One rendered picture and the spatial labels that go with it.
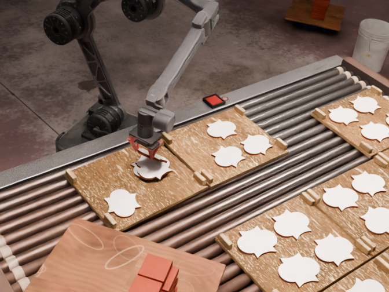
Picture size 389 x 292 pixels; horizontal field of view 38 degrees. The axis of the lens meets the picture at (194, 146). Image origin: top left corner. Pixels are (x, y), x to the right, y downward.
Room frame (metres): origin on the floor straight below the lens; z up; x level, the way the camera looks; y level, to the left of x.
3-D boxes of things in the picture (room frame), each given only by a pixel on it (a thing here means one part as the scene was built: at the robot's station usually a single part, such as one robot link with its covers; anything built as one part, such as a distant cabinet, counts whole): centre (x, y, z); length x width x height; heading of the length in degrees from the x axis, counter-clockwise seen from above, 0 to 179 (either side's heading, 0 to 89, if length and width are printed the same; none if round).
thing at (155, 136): (1.57, 0.18, 1.15); 0.10 x 0.07 x 0.07; 62
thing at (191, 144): (1.82, -0.12, 0.93); 0.41 x 0.35 x 0.02; 131
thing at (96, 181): (1.54, 0.20, 0.93); 0.41 x 0.35 x 0.02; 133
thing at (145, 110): (1.56, 0.17, 1.21); 0.07 x 0.06 x 0.07; 68
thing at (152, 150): (1.56, 0.16, 1.08); 0.07 x 0.07 x 0.09; 62
